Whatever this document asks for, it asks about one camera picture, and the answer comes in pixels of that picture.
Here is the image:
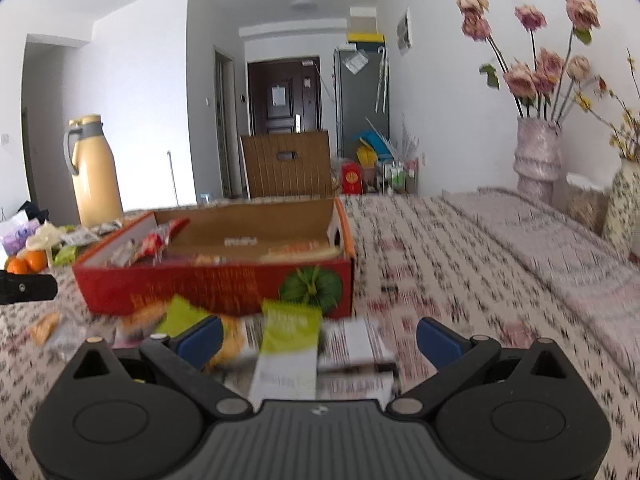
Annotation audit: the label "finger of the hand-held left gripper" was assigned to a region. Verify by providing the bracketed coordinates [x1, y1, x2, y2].
[0, 271, 59, 306]

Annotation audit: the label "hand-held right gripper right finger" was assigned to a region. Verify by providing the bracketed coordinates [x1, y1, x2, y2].
[387, 317, 576, 418]

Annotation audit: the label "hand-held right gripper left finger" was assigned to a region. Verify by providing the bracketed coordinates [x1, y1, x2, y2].
[70, 316, 252, 421]

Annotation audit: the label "orange biscuit packet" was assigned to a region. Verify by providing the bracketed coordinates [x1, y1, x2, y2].
[117, 305, 168, 343]
[29, 311, 63, 346]
[207, 316, 261, 368]

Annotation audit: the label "long green snack packet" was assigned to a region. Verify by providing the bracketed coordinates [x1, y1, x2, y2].
[155, 296, 213, 338]

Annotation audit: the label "red cardboard box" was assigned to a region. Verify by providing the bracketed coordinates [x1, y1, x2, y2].
[72, 197, 357, 320]

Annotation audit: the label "small white snack packet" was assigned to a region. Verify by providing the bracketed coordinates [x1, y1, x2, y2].
[50, 320, 91, 356]

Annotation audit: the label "white black snack packet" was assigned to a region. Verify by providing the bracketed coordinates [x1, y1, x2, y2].
[317, 372, 396, 401]
[320, 319, 398, 376]

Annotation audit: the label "green white snack packet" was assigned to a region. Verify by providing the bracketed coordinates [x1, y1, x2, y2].
[248, 300, 323, 407]

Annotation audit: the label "red blue chips bag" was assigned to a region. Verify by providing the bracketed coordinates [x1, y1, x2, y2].
[130, 217, 191, 266]

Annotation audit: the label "orange label cracker packet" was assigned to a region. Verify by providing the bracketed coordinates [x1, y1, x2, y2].
[260, 240, 341, 263]

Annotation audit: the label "purple tissue packet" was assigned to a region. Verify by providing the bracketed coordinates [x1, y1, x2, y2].
[2, 222, 38, 256]

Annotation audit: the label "cream plastic bag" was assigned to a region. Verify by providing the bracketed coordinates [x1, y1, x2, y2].
[25, 221, 66, 253]

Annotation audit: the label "dark cloth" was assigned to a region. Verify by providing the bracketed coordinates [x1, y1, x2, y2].
[17, 201, 48, 223]

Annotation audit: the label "yellow thermos jug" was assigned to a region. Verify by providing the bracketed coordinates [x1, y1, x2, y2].
[63, 115, 124, 228]

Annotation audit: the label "grey patterned cloth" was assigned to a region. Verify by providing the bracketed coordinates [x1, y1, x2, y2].
[442, 187, 640, 361]

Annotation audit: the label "red gift box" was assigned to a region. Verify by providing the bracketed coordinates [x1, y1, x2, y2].
[340, 160, 365, 195]

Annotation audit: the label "white dried grass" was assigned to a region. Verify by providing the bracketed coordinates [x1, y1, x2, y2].
[392, 115, 421, 161]

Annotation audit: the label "pink vase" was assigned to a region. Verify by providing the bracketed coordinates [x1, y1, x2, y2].
[515, 117, 562, 206]

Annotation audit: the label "blue plastic basket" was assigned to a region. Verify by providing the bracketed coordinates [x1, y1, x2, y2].
[355, 131, 391, 153]

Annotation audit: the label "floral patterned vase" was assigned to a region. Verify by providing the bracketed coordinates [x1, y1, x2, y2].
[602, 157, 640, 261]

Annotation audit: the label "grey refrigerator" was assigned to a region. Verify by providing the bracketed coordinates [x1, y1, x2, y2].
[334, 45, 390, 158]

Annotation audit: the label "dark brown door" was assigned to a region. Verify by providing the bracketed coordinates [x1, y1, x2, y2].
[247, 56, 321, 136]

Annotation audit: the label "white umbrella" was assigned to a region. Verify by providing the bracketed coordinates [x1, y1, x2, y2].
[375, 46, 390, 113]

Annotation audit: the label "yellow flower branches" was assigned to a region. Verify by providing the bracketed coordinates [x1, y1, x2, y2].
[575, 50, 640, 161]

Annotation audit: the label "paper sheet on refrigerator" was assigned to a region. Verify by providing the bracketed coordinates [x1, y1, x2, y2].
[344, 50, 370, 75]

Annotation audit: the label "dried pink roses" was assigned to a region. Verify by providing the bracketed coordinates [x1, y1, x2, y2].
[456, 0, 608, 122]

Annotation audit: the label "beige box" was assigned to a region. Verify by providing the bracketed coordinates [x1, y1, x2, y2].
[350, 6, 378, 33]

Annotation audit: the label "wire rack with bottles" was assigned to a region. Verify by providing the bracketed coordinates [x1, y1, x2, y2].
[375, 157, 420, 196]

